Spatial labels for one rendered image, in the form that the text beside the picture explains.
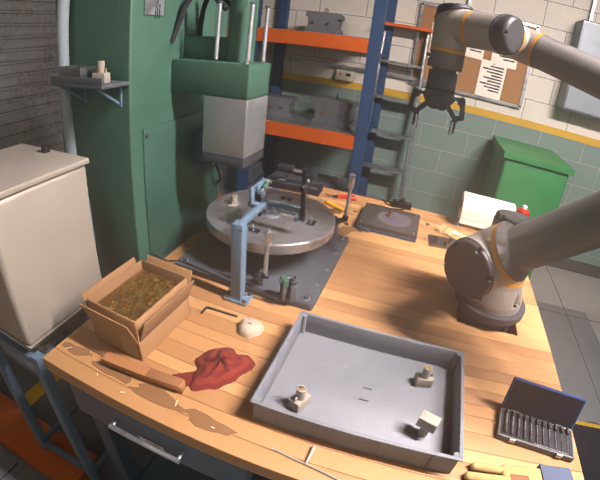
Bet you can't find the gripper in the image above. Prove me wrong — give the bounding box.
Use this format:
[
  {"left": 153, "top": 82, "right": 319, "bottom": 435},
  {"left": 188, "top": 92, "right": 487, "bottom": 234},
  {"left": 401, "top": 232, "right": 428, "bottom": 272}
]
[{"left": 408, "top": 68, "right": 468, "bottom": 136}]

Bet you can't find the black seater arm with handle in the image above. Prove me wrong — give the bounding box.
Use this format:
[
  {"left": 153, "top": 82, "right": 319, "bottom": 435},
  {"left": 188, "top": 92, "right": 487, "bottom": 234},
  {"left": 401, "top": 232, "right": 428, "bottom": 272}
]
[{"left": 262, "top": 167, "right": 312, "bottom": 224}]

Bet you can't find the dark grey heater plate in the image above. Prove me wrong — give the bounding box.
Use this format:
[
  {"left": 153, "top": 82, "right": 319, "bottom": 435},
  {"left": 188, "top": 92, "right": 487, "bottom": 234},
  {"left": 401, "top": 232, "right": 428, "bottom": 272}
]
[{"left": 354, "top": 202, "right": 421, "bottom": 242}]

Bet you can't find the round grey rotary fixture plate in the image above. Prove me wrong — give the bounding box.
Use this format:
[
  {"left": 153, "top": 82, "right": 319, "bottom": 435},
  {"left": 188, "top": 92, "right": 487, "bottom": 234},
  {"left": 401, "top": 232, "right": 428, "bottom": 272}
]
[{"left": 205, "top": 188, "right": 337, "bottom": 256}]

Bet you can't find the green block with pin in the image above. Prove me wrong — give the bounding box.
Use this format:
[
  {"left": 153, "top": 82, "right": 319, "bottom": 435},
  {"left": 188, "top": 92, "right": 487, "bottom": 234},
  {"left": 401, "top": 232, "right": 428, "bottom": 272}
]
[{"left": 278, "top": 274, "right": 299, "bottom": 302}]

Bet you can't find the grey tote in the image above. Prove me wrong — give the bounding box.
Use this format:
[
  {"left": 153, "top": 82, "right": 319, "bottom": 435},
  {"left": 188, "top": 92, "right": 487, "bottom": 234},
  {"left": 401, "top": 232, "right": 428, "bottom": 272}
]
[{"left": 249, "top": 310, "right": 466, "bottom": 474}]

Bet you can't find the cardboard box of brass inserts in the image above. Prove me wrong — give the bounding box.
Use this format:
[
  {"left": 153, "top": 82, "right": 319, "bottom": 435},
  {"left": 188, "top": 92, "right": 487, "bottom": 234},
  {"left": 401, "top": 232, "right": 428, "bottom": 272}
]
[{"left": 81, "top": 254, "right": 196, "bottom": 361}]

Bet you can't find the grey step ladder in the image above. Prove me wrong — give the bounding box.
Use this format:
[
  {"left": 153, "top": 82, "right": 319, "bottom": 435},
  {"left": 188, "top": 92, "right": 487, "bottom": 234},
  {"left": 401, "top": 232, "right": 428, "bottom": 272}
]
[{"left": 363, "top": 28, "right": 432, "bottom": 202}]

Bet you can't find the cork notice board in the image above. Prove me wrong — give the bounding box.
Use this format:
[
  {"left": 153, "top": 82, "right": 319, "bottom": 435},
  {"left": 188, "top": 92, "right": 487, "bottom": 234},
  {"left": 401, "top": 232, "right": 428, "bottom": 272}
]
[{"left": 416, "top": 1, "right": 532, "bottom": 110}]

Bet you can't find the grey mould block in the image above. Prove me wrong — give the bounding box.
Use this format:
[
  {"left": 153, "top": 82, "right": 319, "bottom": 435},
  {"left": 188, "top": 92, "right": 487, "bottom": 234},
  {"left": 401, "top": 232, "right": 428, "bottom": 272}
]
[
  {"left": 304, "top": 10, "right": 347, "bottom": 37},
  {"left": 265, "top": 94, "right": 312, "bottom": 125},
  {"left": 311, "top": 96, "right": 361, "bottom": 134}
]

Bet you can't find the white box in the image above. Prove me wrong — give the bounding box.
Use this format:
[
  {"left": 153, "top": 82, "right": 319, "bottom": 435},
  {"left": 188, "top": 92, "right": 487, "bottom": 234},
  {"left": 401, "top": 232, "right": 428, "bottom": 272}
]
[{"left": 457, "top": 190, "right": 517, "bottom": 231}]

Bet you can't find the green cabinet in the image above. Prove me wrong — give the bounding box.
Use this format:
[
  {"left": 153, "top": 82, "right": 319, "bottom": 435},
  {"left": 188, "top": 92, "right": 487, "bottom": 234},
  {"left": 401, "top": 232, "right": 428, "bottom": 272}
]
[{"left": 488, "top": 134, "right": 577, "bottom": 219}]

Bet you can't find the blue and orange shelf rack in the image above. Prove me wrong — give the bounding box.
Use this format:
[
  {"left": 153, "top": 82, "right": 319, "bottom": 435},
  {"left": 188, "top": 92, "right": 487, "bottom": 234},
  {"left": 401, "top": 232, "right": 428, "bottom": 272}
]
[{"left": 256, "top": 0, "right": 434, "bottom": 197}]

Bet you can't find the grey electrical panel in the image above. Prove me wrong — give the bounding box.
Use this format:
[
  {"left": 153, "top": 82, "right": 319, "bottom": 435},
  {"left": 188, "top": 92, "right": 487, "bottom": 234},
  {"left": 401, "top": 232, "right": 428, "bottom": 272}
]
[{"left": 554, "top": 19, "right": 600, "bottom": 125}]

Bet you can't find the black box device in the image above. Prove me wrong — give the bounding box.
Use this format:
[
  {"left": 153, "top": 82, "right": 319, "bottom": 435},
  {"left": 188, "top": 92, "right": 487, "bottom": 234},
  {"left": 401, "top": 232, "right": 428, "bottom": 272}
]
[{"left": 271, "top": 163, "right": 325, "bottom": 197}]

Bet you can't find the silver upright rod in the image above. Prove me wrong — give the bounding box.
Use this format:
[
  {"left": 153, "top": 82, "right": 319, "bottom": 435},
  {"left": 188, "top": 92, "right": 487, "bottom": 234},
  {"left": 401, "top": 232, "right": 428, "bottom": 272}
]
[{"left": 252, "top": 228, "right": 275, "bottom": 284}]

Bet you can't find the green press machine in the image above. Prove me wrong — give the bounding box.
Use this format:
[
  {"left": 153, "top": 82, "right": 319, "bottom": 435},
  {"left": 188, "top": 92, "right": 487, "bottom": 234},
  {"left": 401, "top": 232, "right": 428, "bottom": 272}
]
[{"left": 69, "top": 0, "right": 274, "bottom": 262}]

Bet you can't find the blue drill bit case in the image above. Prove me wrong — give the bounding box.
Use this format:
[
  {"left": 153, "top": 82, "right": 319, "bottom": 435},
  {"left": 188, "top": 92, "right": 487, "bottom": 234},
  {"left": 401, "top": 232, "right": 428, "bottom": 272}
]
[{"left": 494, "top": 376, "right": 587, "bottom": 462}]

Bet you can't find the red rag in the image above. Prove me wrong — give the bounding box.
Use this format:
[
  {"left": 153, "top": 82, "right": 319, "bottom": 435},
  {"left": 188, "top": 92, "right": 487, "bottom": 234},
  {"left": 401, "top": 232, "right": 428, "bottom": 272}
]
[{"left": 173, "top": 346, "right": 256, "bottom": 392}]

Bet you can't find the thin white rod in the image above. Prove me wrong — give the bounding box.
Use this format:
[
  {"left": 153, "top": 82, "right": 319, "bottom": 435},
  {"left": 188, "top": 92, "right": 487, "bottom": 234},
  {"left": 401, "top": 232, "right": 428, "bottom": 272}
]
[{"left": 269, "top": 445, "right": 342, "bottom": 480}]

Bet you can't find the wooden block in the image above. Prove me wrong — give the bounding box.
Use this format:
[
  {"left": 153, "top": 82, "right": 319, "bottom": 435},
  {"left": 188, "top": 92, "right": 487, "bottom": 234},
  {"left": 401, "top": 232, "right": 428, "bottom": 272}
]
[{"left": 100, "top": 350, "right": 188, "bottom": 394}]

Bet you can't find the grey roller door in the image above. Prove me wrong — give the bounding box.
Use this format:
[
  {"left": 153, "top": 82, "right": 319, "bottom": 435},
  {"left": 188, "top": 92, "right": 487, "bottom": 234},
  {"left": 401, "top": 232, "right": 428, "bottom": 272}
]
[{"left": 0, "top": 0, "right": 67, "bottom": 154}]

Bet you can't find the cream cabinet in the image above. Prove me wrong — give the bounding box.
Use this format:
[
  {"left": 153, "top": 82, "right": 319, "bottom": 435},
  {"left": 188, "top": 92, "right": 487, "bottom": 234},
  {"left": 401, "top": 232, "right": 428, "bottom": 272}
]
[{"left": 0, "top": 143, "right": 103, "bottom": 350}]

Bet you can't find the blue steel stand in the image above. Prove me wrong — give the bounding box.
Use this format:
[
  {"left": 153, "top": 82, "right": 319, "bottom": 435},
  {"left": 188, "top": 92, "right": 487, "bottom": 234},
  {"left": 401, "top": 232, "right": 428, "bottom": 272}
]
[{"left": 0, "top": 319, "right": 101, "bottom": 480}]

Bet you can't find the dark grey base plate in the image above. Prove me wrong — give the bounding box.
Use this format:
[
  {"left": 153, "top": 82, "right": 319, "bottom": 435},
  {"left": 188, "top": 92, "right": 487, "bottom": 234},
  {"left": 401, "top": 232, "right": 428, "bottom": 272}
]
[{"left": 174, "top": 219, "right": 349, "bottom": 311}]

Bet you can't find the blue seater frame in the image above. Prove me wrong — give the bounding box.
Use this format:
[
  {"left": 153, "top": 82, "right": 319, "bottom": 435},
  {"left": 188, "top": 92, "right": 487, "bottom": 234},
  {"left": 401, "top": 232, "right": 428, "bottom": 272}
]
[{"left": 223, "top": 177, "right": 302, "bottom": 305}]

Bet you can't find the grey wall shelf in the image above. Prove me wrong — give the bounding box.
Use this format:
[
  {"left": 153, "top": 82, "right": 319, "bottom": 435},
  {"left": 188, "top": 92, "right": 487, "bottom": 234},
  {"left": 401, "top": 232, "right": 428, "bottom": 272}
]
[{"left": 50, "top": 63, "right": 131, "bottom": 108}]

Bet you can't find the wooden tool handle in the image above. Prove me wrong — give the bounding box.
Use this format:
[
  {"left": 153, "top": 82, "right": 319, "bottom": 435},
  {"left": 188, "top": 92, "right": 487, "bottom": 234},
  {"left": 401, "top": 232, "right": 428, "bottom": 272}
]
[{"left": 466, "top": 461, "right": 507, "bottom": 477}]

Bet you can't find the silver drawer handle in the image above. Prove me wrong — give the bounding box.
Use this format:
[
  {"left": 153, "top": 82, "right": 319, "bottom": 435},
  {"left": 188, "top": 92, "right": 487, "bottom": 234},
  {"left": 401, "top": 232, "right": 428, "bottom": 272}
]
[{"left": 106, "top": 420, "right": 186, "bottom": 464}]

